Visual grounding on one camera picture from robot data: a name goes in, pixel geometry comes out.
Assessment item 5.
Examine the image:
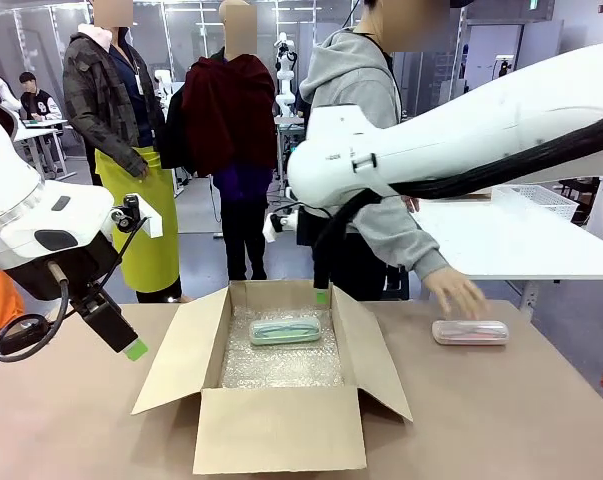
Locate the white plastic basket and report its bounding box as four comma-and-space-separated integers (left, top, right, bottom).
490, 183, 595, 224

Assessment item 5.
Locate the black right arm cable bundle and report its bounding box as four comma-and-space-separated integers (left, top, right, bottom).
318, 112, 603, 251

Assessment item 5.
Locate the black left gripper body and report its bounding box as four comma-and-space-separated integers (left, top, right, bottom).
5, 233, 123, 307

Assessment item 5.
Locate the yellow green skirt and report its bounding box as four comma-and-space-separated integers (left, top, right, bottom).
94, 146, 181, 294

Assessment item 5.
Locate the person in yellow apron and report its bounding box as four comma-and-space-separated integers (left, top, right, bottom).
62, 0, 182, 305

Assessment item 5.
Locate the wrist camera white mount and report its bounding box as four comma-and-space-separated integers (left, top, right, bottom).
262, 209, 302, 245
108, 193, 163, 239

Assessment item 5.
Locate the seated person in varsity jacket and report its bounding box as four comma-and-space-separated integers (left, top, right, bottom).
18, 71, 63, 122

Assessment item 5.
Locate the bubble wrap sheet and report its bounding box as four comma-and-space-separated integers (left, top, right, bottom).
219, 302, 346, 390

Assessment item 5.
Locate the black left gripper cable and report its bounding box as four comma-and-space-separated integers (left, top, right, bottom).
0, 217, 150, 364

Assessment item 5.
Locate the person in grey hoodie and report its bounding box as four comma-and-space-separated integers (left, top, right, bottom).
298, 0, 452, 302

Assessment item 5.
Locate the pink glasses case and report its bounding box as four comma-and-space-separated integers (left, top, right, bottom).
431, 319, 511, 348

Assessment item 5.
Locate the mannequin with maroon garment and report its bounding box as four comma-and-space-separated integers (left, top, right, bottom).
159, 0, 278, 282

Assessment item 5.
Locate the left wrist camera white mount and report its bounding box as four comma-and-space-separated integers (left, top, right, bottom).
108, 193, 163, 239

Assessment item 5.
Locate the green glasses case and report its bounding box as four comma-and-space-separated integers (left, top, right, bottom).
249, 317, 323, 347

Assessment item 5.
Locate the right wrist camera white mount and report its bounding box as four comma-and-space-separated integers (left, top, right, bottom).
262, 209, 302, 245

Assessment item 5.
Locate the person's right forearm grey sleeve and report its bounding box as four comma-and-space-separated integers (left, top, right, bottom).
353, 197, 451, 285

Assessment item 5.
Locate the grey background desk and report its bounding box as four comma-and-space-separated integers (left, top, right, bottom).
11, 117, 78, 180

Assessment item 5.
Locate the cardboard box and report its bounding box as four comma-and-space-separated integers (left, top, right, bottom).
130, 278, 415, 476

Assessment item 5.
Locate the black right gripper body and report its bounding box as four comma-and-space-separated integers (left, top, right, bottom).
296, 202, 332, 254

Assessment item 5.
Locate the person's right hand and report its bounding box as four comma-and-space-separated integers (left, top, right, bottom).
422, 265, 491, 322

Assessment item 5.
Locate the black stool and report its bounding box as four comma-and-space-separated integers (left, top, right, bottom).
383, 264, 411, 302

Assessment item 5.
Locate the white humanoid robot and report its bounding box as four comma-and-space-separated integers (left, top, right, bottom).
0, 73, 23, 114

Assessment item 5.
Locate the white work table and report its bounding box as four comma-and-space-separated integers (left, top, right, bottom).
409, 192, 603, 321

